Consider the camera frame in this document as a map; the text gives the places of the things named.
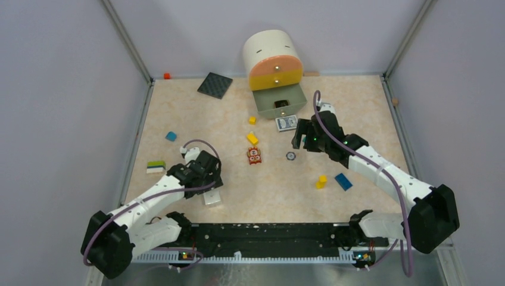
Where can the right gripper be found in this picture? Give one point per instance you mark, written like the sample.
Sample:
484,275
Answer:
305,127

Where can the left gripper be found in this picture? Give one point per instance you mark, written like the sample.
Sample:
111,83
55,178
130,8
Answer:
214,176

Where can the white cosmetic box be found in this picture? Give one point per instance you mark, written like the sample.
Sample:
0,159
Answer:
212,198

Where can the white round drawer organizer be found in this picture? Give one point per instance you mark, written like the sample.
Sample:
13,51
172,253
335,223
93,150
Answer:
274,72

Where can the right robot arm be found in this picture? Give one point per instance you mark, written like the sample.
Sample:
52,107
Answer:
428,214

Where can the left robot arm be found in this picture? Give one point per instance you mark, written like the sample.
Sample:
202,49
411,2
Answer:
112,240

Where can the blue playing card box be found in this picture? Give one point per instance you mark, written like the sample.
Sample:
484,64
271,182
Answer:
286,123

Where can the small blue cube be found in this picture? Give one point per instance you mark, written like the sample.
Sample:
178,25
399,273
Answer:
171,136

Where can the green blue white block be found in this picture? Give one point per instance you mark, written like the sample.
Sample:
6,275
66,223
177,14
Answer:
156,167

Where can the blue lego brick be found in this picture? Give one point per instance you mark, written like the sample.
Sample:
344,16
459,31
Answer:
343,182

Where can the yellow cube block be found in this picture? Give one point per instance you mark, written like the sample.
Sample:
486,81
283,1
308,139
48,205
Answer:
252,139

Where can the wooden block on ledge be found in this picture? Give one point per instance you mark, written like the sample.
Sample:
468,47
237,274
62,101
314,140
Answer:
311,74

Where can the black lego plate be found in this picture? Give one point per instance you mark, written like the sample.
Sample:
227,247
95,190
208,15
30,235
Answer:
215,85

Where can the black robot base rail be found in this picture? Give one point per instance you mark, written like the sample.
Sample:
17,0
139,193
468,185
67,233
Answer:
273,240

